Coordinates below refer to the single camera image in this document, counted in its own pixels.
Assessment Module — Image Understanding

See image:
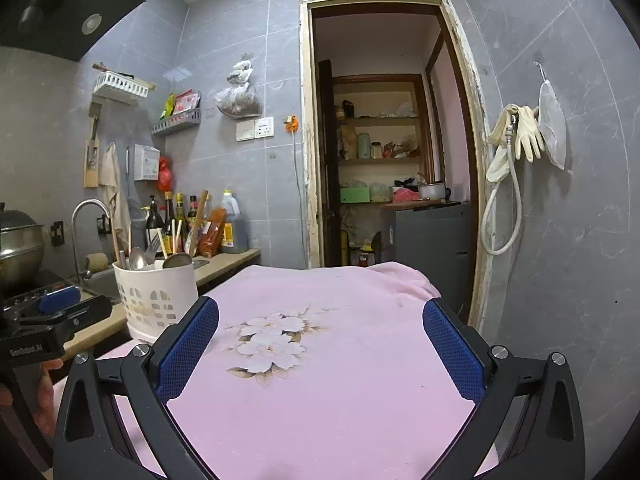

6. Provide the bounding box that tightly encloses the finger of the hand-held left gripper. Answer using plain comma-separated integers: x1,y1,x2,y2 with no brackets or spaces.
20,295,114,336
2,285,82,321

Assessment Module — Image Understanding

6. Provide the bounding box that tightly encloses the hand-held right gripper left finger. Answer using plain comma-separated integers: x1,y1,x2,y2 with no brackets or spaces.
52,296,221,480

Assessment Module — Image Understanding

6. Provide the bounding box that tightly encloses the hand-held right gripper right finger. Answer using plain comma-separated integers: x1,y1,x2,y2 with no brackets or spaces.
422,297,586,480

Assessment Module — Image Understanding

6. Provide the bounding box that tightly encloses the white plastic utensil holder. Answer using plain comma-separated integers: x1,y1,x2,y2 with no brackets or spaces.
112,259,200,343

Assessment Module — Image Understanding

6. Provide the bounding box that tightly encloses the bunch of wooden chopsticks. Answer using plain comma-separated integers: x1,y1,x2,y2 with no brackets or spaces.
110,189,210,268

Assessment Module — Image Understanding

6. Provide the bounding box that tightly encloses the person's left hand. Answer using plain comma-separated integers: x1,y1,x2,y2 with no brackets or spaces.
30,359,65,433

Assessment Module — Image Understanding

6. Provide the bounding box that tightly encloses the black induction cooker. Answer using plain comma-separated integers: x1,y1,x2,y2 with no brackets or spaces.
0,270,81,311

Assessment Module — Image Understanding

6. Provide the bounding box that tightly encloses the steel steamer pot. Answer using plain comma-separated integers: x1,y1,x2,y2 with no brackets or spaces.
0,225,46,286

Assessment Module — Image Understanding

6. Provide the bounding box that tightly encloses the steel faucet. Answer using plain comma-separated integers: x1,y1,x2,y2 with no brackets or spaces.
71,199,119,281

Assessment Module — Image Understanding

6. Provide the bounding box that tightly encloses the dark pot lid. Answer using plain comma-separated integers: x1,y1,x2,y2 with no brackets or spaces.
0,202,39,234

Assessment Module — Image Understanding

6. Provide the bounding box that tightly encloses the dark pump bottle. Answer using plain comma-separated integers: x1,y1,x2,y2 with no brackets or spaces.
145,195,165,249

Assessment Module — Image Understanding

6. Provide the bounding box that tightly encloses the grey appliance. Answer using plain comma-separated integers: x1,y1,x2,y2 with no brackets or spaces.
382,202,473,311

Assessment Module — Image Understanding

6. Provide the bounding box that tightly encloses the orange snack bag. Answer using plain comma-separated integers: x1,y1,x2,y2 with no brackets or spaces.
199,207,227,259

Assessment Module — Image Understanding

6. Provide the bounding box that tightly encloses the dark soy sauce bottle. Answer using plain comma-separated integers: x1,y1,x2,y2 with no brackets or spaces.
162,191,177,254

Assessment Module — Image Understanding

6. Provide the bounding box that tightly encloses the wooden cutting board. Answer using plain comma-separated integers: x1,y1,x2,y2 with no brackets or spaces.
83,102,101,189

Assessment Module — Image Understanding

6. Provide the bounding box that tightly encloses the cooking oil jug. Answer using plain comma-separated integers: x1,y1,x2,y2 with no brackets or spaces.
220,190,250,255

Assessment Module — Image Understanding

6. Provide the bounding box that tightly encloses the pink floral blanket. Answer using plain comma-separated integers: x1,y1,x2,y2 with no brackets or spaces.
50,260,501,480

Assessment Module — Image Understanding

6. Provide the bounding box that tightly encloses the dark sauce bottle yellow cap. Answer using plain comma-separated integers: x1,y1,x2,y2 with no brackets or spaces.
175,192,189,241

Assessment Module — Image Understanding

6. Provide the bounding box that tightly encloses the beige hanging cloth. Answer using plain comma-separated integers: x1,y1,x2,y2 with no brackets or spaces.
99,141,132,231

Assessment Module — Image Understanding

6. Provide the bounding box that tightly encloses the red plastic bag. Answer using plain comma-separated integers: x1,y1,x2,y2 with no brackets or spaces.
158,156,175,193

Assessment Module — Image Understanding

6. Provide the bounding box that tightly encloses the hanging metal kitchen tool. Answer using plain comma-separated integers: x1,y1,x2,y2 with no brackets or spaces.
88,112,99,171

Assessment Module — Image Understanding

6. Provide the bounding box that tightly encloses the white cooking pot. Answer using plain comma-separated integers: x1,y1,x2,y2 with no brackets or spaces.
417,181,451,201

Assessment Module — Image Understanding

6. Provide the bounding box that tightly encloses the cream rubber glove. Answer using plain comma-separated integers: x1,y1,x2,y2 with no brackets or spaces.
515,106,546,164
486,104,521,184

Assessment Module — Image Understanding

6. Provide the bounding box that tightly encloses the wooden shelf unit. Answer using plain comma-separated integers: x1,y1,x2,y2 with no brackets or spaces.
330,74,437,206

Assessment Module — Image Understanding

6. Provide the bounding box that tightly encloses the red snack packet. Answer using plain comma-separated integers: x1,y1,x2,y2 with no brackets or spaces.
174,90,200,114

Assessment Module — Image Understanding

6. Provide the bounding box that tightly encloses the clear hanging plastic bag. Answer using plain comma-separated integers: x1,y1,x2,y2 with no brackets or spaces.
537,78,569,171

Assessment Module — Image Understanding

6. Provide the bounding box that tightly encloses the hanging bag of dried goods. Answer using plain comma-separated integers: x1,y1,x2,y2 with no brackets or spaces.
215,57,263,120

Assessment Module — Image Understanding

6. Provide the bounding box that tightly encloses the black range hood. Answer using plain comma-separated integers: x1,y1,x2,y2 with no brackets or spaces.
0,0,151,63

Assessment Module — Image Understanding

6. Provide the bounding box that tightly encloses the white shower hose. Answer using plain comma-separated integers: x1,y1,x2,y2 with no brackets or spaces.
480,115,524,256

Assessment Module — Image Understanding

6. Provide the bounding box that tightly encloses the white wall box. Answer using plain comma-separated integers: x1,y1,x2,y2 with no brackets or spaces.
133,144,162,182

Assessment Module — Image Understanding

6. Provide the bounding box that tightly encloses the white power cord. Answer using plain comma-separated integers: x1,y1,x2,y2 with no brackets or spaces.
294,133,307,261

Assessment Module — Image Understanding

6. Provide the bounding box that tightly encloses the grey wall rack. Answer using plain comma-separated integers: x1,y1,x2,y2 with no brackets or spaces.
151,108,202,137

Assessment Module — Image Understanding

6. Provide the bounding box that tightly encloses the white wall basket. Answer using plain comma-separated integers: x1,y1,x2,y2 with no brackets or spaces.
92,71,151,106

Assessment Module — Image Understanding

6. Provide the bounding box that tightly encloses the worn door frame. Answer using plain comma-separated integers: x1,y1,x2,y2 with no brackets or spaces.
299,0,496,333

